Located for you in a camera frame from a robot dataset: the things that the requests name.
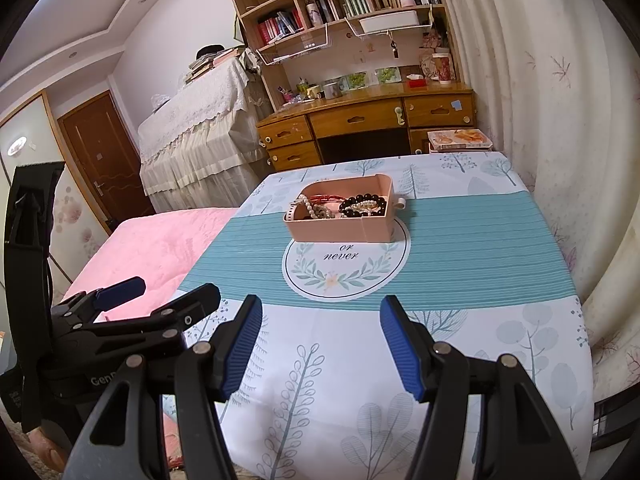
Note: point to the green print card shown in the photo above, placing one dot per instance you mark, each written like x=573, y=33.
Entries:
x=387, y=75
x=356, y=80

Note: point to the pink bottle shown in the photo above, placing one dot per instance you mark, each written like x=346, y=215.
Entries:
x=315, y=16

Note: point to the wooden desk with drawers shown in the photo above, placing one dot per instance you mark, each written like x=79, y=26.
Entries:
x=350, y=120

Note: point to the white storage box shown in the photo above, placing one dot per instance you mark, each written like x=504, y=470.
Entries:
x=390, y=21

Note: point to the cream floral curtain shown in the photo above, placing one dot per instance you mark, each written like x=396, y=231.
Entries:
x=525, y=85

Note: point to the black hat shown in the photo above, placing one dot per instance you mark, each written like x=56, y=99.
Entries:
x=210, y=51

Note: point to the person's left hand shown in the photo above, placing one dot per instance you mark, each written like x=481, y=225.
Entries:
x=50, y=452

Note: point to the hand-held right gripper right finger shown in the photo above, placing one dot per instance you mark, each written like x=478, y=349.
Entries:
x=400, y=350

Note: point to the wooden bookshelf hutch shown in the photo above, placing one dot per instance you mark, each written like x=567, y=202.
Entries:
x=265, y=90

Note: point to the row of red books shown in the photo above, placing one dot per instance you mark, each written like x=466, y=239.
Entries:
x=272, y=27

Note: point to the black frame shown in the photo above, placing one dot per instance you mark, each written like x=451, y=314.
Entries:
x=615, y=425

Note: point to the brown wooden door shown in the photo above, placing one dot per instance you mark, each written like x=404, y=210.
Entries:
x=100, y=160

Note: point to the row of green books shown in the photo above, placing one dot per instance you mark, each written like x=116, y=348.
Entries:
x=355, y=2

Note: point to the stack of books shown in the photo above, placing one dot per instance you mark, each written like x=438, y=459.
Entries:
x=200, y=67

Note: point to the floral canister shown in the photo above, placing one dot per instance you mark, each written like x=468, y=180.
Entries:
x=442, y=67

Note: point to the yellow cup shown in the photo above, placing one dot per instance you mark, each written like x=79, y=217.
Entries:
x=314, y=92

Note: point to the red box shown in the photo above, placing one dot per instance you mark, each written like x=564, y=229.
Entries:
x=416, y=83

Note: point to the stack of magazines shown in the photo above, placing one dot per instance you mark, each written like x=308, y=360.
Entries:
x=460, y=137

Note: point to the pink blanket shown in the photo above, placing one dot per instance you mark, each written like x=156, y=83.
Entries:
x=150, y=245

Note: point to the frosted floral wardrobe door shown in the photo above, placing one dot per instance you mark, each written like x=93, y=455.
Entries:
x=75, y=210

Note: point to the cloth-covered piano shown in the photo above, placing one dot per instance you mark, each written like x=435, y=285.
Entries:
x=200, y=135

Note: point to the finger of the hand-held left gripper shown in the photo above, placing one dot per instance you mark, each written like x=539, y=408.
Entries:
x=122, y=290
x=200, y=300

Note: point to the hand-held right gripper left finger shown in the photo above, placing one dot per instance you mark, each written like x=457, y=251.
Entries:
x=240, y=345

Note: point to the pink plastic tray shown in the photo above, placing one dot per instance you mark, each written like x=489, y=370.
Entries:
x=340, y=230

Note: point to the grey mug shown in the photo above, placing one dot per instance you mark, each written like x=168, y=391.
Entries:
x=331, y=91

